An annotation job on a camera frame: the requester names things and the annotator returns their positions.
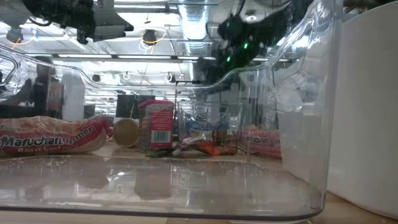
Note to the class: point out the silver ventilation duct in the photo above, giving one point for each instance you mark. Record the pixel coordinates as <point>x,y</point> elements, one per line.
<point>194,21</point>

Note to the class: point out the person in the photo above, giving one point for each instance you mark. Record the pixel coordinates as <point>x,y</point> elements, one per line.
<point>46,93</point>

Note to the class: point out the lime chili ramen packet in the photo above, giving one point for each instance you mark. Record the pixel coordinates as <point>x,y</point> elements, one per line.
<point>261,141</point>

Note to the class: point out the red roast beef ramen packet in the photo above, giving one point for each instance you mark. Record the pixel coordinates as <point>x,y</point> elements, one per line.
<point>46,137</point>

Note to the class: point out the blue ramen packet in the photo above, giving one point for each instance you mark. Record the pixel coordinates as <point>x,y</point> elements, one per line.
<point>205,125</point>

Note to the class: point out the black monitor screen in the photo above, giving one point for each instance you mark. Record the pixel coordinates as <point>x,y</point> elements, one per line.
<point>127,105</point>

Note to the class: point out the iridescent pink spoon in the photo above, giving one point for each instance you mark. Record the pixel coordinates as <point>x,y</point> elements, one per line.
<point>161,153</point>

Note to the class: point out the clear plastic storage bin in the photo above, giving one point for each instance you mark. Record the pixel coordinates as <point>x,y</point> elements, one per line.
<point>217,186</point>
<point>236,115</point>

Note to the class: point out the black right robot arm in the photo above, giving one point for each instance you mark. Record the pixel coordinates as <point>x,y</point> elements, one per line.
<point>248,31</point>

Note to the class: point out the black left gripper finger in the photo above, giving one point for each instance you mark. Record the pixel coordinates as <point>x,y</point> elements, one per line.
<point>83,37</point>
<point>109,26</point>

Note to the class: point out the red patterned spice tin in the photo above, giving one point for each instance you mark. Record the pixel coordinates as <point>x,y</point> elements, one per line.
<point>157,123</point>

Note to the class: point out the white plastic tray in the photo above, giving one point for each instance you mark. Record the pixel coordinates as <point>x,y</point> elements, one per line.
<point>367,124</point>

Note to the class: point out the white lid dried flakes jar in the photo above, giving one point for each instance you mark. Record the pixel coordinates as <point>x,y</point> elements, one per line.
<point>126,133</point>

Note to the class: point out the long ceiling light strip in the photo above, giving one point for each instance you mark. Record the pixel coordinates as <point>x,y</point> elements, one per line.
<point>124,57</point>

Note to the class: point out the white pillar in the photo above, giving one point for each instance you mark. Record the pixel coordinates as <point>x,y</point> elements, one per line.
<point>72,99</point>

